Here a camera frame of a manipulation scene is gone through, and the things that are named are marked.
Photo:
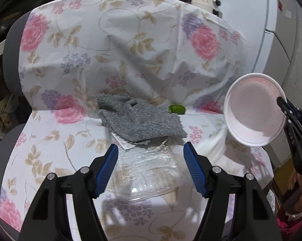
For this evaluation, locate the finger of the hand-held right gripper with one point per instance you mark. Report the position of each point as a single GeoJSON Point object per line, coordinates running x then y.
{"type": "Point", "coordinates": [295, 109]}
{"type": "Point", "coordinates": [282, 104]}

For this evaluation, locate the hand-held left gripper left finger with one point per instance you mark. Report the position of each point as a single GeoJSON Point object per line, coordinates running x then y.
{"type": "Point", "coordinates": [107, 173]}

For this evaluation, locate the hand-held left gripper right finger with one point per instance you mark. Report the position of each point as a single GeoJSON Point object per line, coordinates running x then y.
{"type": "Point", "coordinates": [194, 170]}

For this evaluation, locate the white pink plate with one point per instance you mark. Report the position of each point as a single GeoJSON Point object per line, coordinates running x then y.
{"type": "Point", "coordinates": [253, 110]}

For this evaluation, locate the clear plastic container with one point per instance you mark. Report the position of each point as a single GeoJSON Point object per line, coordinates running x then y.
{"type": "Point", "coordinates": [151, 170]}

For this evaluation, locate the green plastic bottle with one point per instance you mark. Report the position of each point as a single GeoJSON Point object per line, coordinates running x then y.
{"type": "Point", "coordinates": [177, 109]}

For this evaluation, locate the person's right forearm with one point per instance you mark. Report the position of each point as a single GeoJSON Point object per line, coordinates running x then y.
{"type": "Point", "coordinates": [293, 222]}

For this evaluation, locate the white paper slip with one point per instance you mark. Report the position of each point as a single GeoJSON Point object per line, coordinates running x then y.
{"type": "Point", "coordinates": [123, 143]}

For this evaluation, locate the floral cloth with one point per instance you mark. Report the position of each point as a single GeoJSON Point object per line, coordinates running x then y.
{"type": "Point", "coordinates": [65, 135]}

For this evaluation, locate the grey knitted cloth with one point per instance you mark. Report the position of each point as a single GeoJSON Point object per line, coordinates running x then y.
{"type": "Point", "coordinates": [140, 123]}

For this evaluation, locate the silver refrigerator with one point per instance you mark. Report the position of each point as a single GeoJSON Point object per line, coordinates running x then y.
{"type": "Point", "coordinates": [253, 17]}

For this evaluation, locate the white printed bag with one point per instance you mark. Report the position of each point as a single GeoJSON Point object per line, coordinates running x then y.
{"type": "Point", "coordinates": [5, 108]}

